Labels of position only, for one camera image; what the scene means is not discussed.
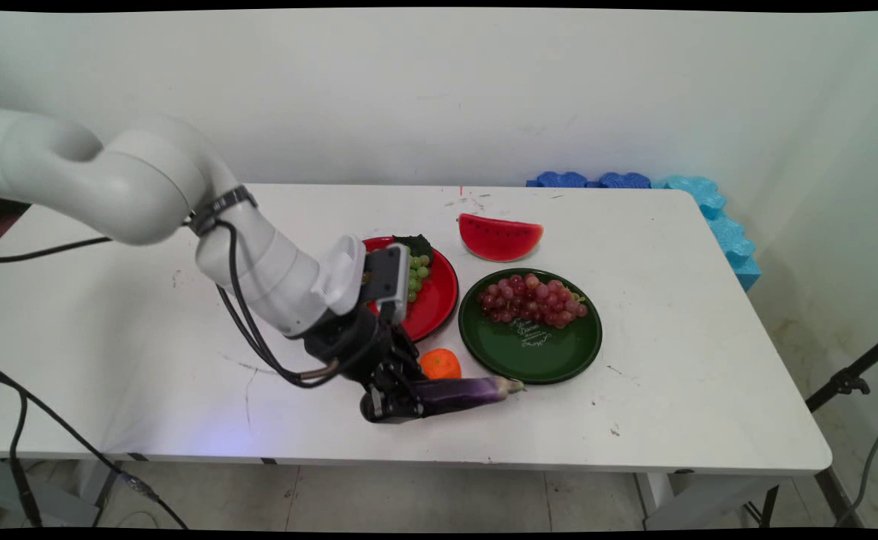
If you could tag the orange toy tangerine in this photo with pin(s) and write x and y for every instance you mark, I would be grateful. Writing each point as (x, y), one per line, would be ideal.
(443, 364)

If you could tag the red watermelon slice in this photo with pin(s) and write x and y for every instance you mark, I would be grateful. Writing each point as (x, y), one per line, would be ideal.
(499, 240)

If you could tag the light blue foam mat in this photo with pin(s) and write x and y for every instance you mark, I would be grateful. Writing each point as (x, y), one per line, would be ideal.
(724, 232)

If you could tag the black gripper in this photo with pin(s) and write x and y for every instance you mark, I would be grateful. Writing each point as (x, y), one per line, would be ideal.
(353, 345)

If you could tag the purple toy eggplant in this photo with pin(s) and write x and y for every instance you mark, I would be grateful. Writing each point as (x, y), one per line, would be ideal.
(461, 394)

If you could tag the white table leg frame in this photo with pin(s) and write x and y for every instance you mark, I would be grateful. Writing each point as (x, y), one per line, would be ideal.
(679, 499)

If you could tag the red grape bunch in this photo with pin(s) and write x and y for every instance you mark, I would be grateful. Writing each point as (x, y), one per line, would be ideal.
(533, 300)

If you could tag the black tripod stand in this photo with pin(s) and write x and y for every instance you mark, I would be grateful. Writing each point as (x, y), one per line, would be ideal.
(848, 382)

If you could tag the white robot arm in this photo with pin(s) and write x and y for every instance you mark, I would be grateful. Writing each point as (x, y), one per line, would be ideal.
(131, 180)

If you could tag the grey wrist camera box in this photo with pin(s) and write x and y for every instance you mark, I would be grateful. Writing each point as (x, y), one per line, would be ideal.
(388, 274)

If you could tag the dark green round plate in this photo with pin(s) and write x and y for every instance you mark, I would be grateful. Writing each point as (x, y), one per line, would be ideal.
(544, 352)

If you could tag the dark blue foam mat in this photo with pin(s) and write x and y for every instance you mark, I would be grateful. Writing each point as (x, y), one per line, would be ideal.
(623, 181)
(559, 180)

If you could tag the green grape bunch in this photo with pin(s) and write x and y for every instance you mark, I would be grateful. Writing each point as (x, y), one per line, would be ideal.
(418, 274)

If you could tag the red round plate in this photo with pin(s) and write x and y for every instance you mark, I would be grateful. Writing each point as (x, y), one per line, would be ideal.
(439, 300)

